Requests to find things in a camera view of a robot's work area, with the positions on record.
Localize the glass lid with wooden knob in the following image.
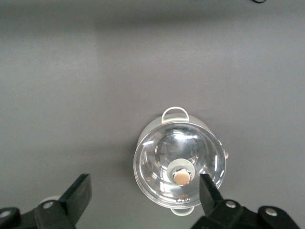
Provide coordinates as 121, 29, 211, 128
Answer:
133, 121, 226, 209

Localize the dark grey table mat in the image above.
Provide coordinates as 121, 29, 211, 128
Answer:
0, 0, 305, 229

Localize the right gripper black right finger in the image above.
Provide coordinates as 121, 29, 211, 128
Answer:
190, 173, 300, 229

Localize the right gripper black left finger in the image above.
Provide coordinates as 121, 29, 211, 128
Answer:
0, 173, 92, 229

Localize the grey-green stockpot with loop handles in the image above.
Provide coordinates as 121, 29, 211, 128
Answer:
133, 107, 230, 217

